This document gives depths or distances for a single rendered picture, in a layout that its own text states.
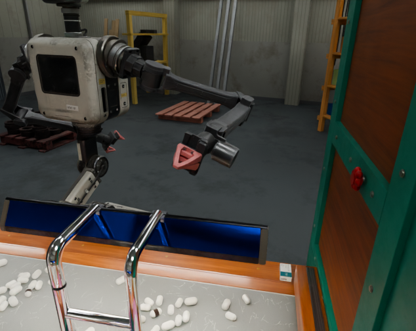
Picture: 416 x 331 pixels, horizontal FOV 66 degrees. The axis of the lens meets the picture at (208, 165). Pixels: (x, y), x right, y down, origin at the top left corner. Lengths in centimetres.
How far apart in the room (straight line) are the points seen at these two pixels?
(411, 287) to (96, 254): 97
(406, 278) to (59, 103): 134
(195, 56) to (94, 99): 704
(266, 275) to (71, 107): 100
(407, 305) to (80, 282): 93
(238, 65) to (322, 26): 196
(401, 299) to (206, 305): 63
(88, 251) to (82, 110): 56
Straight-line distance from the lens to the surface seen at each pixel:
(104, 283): 114
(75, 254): 125
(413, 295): 49
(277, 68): 775
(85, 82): 138
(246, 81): 794
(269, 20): 778
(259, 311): 103
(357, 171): 63
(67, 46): 141
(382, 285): 56
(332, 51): 542
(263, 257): 69
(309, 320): 88
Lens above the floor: 148
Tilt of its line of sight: 23 degrees down
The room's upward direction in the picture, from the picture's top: 1 degrees clockwise
